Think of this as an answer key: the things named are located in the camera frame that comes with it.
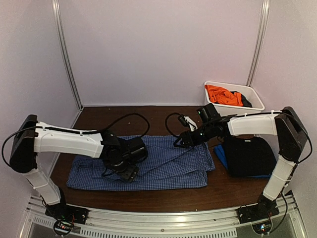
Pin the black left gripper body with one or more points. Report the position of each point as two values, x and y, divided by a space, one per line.
128 175

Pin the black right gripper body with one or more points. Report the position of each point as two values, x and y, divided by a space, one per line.
208 134

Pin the blue checked button shirt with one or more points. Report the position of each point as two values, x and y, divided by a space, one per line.
166 167

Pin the orange garment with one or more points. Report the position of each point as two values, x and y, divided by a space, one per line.
220 95

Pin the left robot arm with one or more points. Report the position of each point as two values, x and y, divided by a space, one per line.
33 137

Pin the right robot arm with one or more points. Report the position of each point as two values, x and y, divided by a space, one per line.
286 134

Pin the white plastic laundry bin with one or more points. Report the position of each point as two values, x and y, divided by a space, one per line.
248 92

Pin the folded blue garment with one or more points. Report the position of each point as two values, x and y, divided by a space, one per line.
218 150

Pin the dark garment in bin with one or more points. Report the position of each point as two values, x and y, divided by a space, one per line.
242 100

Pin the folded black garment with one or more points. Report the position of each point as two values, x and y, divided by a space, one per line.
248 157

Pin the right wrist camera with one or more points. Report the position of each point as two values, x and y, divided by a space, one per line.
187 122

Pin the aluminium front rail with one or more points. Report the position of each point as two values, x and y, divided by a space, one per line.
100 223

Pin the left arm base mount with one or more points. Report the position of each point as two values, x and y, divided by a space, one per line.
66 217

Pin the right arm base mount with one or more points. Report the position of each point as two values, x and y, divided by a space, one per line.
260 217

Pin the right aluminium corner post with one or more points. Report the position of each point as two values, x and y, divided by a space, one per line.
259 41

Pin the aluminium corner post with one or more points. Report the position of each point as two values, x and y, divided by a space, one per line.
65 54
259 41

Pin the left aluminium corner post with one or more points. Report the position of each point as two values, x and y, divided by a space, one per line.
65 54

